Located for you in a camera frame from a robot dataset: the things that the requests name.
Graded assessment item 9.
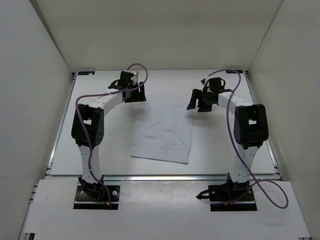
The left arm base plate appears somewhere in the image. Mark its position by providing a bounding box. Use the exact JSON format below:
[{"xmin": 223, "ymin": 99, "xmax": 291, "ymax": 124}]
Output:
[{"xmin": 73, "ymin": 182, "xmax": 121, "ymax": 210}]

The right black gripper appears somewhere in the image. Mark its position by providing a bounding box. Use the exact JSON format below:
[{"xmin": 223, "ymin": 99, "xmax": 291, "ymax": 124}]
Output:
[{"xmin": 187, "ymin": 89, "xmax": 215, "ymax": 113}]

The left blue corner label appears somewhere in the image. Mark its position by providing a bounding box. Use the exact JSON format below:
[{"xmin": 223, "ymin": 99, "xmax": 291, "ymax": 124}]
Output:
[{"xmin": 77, "ymin": 71, "xmax": 95, "ymax": 76}]

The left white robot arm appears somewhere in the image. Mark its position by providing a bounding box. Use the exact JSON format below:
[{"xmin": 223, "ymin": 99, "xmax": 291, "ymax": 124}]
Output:
[{"xmin": 71, "ymin": 70, "xmax": 147, "ymax": 199}]

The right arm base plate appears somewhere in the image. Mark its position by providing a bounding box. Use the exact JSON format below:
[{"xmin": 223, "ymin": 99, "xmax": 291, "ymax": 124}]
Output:
[{"xmin": 196, "ymin": 181, "xmax": 258, "ymax": 212}]

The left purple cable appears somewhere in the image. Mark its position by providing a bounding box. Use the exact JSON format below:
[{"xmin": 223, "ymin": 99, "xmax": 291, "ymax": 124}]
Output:
[{"xmin": 75, "ymin": 63, "xmax": 149, "ymax": 210}]

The right blue corner label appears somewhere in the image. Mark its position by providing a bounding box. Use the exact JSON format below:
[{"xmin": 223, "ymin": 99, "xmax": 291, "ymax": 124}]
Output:
[{"xmin": 225, "ymin": 69, "xmax": 243, "ymax": 74}]

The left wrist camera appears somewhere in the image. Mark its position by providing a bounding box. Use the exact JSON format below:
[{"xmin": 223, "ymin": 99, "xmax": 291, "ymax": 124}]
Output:
[{"xmin": 129, "ymin": 70, "xmax": 139, "ymax": 85}]

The blue corner label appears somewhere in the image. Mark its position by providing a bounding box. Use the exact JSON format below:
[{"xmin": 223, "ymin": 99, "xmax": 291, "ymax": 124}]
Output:
[
  {"xmin": 77, "ymin": 71, "xmax": 95, "ymax": 76},
  {"xmin": 225, "ymin": 69, "xmax": 243, "ymax": 74}
]

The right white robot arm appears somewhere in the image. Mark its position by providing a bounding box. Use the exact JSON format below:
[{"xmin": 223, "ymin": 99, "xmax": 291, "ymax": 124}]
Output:
[{"xmin": 187, "ymin": 77, "xmax": 269, "ymax": 200}]

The white skirt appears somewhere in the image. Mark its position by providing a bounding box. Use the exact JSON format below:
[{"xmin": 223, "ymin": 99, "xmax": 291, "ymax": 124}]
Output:
[{"xmin": 131, "ymin": 103, "xmax": 193, "ymax": 165}]

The aluminium table rail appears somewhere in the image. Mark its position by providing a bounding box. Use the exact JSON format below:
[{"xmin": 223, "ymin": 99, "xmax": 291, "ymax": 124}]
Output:
[{"xmin": 103, "ymin": 174, "xmax": 227, "ymax": 182}]

